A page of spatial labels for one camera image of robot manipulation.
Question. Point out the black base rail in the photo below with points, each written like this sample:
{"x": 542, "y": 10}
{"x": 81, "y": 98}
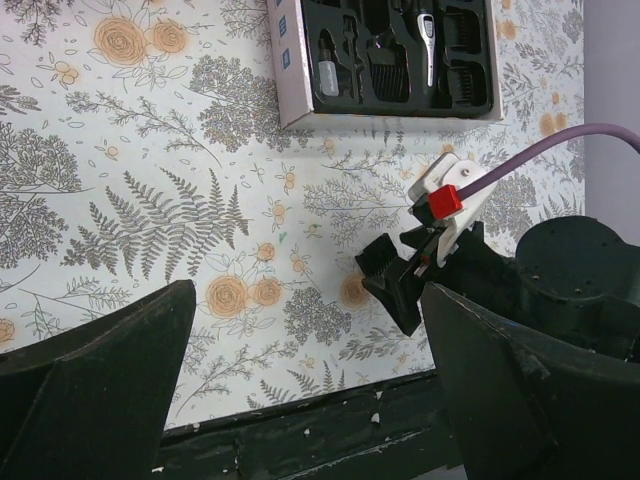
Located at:
{"x": 393, "y": 429}

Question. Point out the comb guard in tray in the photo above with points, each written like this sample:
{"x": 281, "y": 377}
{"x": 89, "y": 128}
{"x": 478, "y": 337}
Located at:
{"x": 462, "y": 30}
{"x": 464, "y": 87}

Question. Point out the white hair clipper box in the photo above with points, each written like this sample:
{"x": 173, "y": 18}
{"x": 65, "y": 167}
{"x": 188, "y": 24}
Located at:
{"x": 409, "y": 66}

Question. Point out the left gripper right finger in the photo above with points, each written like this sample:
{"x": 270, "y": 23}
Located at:
{"x": 524, "y": 405}

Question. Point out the black cleaning brush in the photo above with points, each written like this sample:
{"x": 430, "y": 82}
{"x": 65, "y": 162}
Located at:
{"x": 350, "y": 35}

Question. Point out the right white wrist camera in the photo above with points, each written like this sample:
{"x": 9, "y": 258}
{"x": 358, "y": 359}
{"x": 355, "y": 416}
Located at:
{"x": 439, "y": 187}

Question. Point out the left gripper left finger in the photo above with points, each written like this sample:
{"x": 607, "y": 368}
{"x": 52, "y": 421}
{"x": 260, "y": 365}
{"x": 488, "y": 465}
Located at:
{"x": 92, "y": 402}

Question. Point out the floral table mat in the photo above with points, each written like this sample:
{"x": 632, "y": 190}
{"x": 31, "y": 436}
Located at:
{"x": 140, "y": 144}

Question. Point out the small oil bottle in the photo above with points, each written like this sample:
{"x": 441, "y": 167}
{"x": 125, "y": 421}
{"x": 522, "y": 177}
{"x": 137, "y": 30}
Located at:
{"x": 328, "y": 78}

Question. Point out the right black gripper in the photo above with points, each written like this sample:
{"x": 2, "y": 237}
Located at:
{"x": 572, "y": 278}

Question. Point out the black comb guard large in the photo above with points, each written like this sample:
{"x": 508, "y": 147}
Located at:
{"x": 388, "y": 73}

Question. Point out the black silver hair clipper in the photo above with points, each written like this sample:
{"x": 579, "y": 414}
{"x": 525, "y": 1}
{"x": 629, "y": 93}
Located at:
{"x": 420, "y": 21}

